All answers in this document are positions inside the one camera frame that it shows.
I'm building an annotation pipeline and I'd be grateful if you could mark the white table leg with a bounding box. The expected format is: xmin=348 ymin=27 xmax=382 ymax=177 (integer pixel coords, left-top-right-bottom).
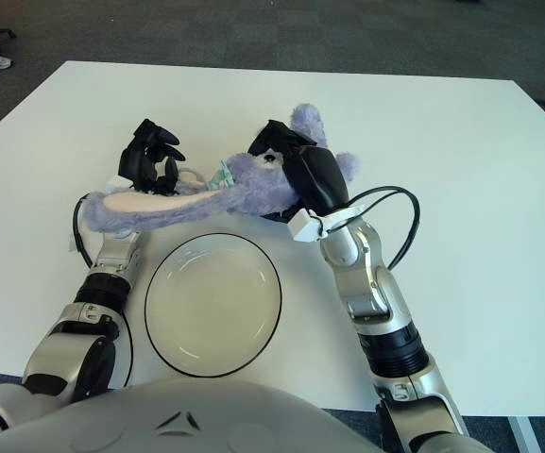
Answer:
xmin=507 ymin=414 xmax=537 ymax=453

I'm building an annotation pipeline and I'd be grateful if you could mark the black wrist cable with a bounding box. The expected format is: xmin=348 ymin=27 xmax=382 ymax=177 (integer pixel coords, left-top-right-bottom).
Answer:
xmin=347 ymin=187 xmax=421 ymax=270
xmin=71 ymin=193 xmax=101 ymax=265

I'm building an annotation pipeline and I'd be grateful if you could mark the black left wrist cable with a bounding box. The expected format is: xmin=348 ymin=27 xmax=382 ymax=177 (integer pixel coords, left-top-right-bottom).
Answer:
xmin=71 ymin=193 xmax=101 ymax=265

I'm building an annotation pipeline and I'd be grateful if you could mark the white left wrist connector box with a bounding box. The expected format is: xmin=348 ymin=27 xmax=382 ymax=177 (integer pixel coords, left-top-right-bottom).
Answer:
xmin=106 ymin=175 xmax=136 ymax=193

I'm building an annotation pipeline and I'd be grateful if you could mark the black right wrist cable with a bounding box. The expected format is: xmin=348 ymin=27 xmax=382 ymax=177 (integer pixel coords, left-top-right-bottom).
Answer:
xmin=347 ymin=187 xmax=421 ymax=270

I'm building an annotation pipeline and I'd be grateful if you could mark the white plate with black rim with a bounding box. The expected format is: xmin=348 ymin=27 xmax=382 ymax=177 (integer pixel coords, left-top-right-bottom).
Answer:
xmin=144 ymin=233 xmax=282 ymax=378

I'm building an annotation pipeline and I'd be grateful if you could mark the grey robot torso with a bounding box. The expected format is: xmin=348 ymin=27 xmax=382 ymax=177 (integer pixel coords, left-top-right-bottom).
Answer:
xmin=0 ymin=379 xmax=382 ymax=453

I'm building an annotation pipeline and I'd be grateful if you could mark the purple plush bunny doll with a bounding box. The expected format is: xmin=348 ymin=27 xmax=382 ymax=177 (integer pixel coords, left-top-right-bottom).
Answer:
xmin=82 ymin=106 xmax=362 ymax=237

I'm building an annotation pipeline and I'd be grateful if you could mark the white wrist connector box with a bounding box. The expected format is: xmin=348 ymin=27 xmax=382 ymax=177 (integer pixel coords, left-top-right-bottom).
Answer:
xmin=287 ymin=210 xmax=325 ymax=243
xmin=106 ymin=175 xmax=136 ymax=193

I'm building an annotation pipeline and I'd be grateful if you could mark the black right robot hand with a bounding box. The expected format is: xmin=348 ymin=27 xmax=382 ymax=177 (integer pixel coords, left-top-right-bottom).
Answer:
xmin=247 ymin=120 xmax=351 ymax=217

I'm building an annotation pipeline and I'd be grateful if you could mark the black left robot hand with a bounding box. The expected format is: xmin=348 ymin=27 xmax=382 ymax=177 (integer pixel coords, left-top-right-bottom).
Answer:
xmin=117 ymin=119 xmax=188 ymax=195

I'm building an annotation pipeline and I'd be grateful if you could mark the white right wrist connector box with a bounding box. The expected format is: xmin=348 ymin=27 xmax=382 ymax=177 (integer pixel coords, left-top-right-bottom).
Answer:
xmin=287 ymin=210 xmax=325 ymax=243

